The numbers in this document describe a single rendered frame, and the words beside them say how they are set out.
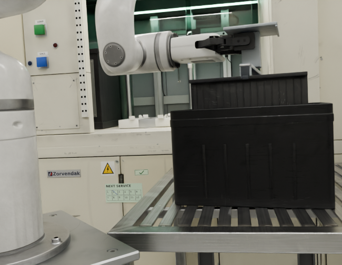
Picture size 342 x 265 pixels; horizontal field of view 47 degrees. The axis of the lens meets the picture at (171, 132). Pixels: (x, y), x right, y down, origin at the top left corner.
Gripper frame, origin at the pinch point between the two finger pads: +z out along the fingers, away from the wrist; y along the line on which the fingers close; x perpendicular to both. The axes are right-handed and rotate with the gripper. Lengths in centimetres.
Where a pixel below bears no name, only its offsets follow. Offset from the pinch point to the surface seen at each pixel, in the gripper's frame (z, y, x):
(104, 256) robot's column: -14, 39, -30
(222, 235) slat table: -1.6, 27.5, -30.2
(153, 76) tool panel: -60, -112, 4
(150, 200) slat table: -18.7, 10.9, -29.8
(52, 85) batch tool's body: -64, -27, -3
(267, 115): 4.2, 13.8, -14.1
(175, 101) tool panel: -51, -117, -9
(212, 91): -5.5, 10.5, -9.4
